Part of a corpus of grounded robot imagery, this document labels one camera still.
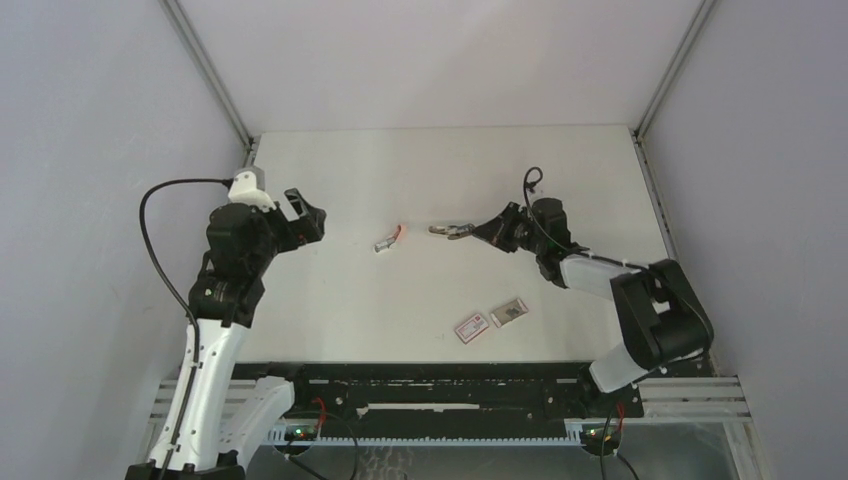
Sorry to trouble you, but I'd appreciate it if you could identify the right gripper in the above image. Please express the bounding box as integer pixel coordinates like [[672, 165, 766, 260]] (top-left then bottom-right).
[[471, 202, 545, 256]]

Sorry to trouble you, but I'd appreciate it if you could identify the staple box tray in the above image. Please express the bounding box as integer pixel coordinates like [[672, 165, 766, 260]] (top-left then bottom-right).
[[490, 297, 529, 328]]

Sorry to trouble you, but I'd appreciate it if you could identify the red white staple box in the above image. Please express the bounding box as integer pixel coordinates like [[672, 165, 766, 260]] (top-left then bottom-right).
[[453, 313, 491, 344]]

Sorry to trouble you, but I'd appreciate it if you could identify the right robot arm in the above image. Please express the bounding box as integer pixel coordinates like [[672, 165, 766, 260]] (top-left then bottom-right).
[[472, 198, 714, 416]]

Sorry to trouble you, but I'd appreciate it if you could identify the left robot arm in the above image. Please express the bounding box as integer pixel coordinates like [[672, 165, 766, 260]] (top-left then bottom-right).
[[126, 188, 326, 479]]

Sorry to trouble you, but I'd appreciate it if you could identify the left circuit board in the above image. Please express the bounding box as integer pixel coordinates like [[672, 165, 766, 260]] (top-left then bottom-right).
[[283, 426, 320, 444]]

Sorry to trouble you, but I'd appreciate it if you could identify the circuit board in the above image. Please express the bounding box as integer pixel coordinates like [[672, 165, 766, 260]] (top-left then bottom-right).
[[283, 426, 320, 444], [581, 426, 623, 449]]

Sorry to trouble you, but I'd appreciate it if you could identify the right circuit board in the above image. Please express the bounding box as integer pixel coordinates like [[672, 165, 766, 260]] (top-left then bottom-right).
[[581, 426, 623, 449]]

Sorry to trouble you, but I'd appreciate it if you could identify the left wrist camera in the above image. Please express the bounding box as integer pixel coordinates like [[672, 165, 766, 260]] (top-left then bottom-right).
[[228, 166, 278, 213]]

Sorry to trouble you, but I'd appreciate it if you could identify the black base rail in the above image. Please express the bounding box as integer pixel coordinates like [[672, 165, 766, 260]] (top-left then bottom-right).
[[233, 362, 644, 438]]

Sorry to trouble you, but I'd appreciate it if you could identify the white slotted cable duct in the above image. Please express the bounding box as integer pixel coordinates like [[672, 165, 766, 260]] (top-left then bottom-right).
[[260, 424, 584, 447]]

